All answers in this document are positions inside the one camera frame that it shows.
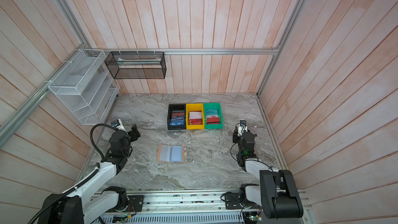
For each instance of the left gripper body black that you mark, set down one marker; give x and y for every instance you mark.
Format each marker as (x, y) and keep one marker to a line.
(128, 146)

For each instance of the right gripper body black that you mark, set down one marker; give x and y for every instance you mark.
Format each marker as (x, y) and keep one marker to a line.
(240, 149)

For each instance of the tan leather card holder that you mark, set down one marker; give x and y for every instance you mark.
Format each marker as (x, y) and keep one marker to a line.
(171, 154)

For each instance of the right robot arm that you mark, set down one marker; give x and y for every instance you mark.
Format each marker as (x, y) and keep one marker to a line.
(276, 193)

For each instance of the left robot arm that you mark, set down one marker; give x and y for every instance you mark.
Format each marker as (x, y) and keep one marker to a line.
(77, 204)

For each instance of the cards in green bin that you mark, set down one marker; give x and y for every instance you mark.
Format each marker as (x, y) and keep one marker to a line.
(212, 116)

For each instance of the red cards in yellow bin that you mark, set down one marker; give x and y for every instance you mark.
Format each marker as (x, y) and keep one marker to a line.
(195, 118)

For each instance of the cards in black bin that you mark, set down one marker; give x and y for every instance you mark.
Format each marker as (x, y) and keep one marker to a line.
(177, 118)

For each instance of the green plastic bin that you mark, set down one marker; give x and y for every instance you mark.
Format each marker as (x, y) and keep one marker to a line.
(213, 106)

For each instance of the black plastic bin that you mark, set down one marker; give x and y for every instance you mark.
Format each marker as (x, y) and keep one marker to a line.
(173, 107)

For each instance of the yellow plastic bin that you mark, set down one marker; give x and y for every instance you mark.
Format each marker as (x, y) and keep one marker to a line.
(194, 107)

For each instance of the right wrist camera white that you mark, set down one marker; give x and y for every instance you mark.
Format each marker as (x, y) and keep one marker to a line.
(242, 127)

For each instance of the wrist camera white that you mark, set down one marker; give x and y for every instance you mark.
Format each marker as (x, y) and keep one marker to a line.
(242, 127)
(117, 124)

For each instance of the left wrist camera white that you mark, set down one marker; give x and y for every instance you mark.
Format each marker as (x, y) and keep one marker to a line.
(117, 124)

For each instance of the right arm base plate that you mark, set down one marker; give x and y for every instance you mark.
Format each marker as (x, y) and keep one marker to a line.
(232, 201)

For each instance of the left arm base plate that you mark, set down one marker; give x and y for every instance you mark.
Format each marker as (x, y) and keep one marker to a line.
(134, 205)

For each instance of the white wire mesh shelf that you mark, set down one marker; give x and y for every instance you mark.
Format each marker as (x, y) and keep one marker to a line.
(85, 88)

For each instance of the black wire mesh basket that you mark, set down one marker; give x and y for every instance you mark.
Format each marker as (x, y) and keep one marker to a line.
(136, 65)

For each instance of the aluminium mounting rail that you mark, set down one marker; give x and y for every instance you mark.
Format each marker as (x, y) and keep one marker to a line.
(183, 201)

